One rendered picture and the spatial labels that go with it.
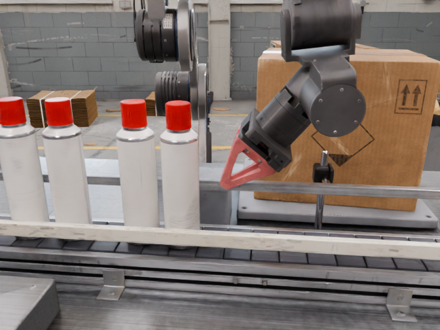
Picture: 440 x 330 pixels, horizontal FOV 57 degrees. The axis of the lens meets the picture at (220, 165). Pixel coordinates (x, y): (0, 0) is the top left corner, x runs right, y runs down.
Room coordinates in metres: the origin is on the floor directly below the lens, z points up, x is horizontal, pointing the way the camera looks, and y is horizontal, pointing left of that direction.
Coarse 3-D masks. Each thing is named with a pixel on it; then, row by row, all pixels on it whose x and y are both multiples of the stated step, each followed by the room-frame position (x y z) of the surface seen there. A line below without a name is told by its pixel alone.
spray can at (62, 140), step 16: (48, 112) 0.53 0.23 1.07; (64, 112) 0.53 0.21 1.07; (48, 128) 0.53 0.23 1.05; (64, 128) 0.53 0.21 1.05; (48, 144) 0.52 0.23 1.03; (64, 144) 0.52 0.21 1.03; (80, 144) 0.54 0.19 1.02; (48, 160) 0.53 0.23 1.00; (64, 160) 0.52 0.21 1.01; (80, 160) 0.54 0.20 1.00; (48, 176) 0.53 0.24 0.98; (64, 176) 0.52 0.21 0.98; (80, 176) 0.53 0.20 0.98; (64, 192) 0.52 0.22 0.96; (80, 192) 0.53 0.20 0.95; (64, 208) 0.52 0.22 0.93; (80, 208) 0.53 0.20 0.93; (64, 240) 0.52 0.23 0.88
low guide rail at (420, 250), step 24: (120, 240) 0.49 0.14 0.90; (144, 240) 0.49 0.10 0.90; (168, 240) 0.49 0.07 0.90; (192, 240) 0.48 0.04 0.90; (216, 240) 0.48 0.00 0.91; (240, 240) 0.48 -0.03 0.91; (264, 240) 0.47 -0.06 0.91; (288, 240) 0.47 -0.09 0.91; (312, 240) 0.47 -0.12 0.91; (336, 240) 0.47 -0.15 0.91; (360, 240) 0.47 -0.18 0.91; (384, 240) 0.47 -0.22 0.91
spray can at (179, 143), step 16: (176, 112) 0.51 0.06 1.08; (176, 128) 0.51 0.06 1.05; (160, 144) 0.51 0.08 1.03; (176, 144) 0.50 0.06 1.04; (192, 144) 0.51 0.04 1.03; (176, 160) 0.50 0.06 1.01; (192, 160) 0.51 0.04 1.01; (176, 176) 0.50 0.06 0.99; (192, 176) 0.51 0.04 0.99; (176, 192) 0.50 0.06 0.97; (192, 192) 0.51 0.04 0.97; (176, 208) 0.50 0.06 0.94; (192, 208) 0.51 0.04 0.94; (176, 224) 0.50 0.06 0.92; (192, 224) 0.50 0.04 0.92
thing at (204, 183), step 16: (0, 176) 0.59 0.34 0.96; (96, 176) 0.57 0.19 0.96; (112, 176) 0.57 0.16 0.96; (160, 176) 0.57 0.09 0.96; (288, 192) 0.54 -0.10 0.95; (304, 192) 0.54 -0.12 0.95; (320, 192) 0.54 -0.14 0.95; (336, 192) 0.54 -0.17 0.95; (352, 192) 0.53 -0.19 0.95; (368, 192) 0.53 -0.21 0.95; (384, 192) 0.53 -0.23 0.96; (400, 192) 0.53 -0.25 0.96; (416, 192) 0.52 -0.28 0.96; (432, 192) 0.52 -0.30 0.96
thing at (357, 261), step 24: (0, 216) 0.60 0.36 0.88; (0, 240) 0.52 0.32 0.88; (24, 240) 0.52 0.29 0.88; (48, 240) 0.52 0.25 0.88; (96, 240) 0.52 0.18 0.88; (408, 240) 0.52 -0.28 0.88; (432, 240) 0.52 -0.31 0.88; (312, 264) 0.47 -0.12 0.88; (336, 264) 0.46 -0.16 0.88; (360, 264) 0.46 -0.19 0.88; (384, 264) 0.46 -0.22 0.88; (408, 264) 0.46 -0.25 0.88; (432, 264) 0.46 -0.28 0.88
